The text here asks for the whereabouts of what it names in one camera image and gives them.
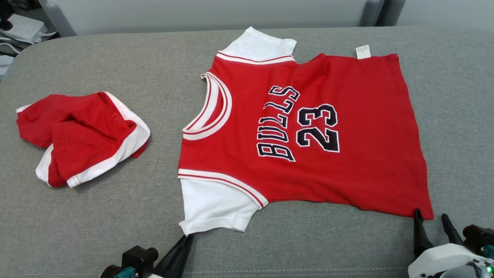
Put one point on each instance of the white floor box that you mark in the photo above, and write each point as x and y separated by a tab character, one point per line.
4	61

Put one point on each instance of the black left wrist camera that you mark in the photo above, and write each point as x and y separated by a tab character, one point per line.
137	256

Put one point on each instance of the teal left camera connector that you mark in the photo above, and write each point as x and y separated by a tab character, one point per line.
125	273

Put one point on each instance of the teal right camera connector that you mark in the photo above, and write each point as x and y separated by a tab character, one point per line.
488	251

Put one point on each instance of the red shorts with white trim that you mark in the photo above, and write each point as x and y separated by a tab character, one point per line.
85	131

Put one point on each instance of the black power plug adapter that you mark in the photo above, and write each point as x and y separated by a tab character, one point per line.
4	25

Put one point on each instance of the red Bulls 23 jersey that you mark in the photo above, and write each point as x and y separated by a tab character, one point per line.
347	173

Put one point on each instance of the teal camera connector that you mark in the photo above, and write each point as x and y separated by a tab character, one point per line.
125	273
488	251

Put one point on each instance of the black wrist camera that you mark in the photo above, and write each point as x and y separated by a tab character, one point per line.
137	256
476	235

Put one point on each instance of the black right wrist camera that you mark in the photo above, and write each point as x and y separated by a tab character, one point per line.
476	235

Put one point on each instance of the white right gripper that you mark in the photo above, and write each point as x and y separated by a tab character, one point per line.
444	258

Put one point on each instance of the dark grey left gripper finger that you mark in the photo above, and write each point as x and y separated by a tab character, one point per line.
175	262

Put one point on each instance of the white power strip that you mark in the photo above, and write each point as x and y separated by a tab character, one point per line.
25	27

